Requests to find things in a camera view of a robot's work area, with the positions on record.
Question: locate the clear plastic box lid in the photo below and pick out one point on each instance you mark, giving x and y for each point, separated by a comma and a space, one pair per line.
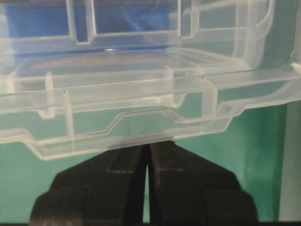
65, 106

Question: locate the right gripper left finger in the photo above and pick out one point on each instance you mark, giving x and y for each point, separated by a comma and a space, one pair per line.
106, 190

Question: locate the clear plastic storage box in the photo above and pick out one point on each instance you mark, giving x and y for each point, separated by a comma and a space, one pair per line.
42, 27

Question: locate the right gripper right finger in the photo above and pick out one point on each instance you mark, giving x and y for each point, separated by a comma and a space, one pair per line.
188, 190

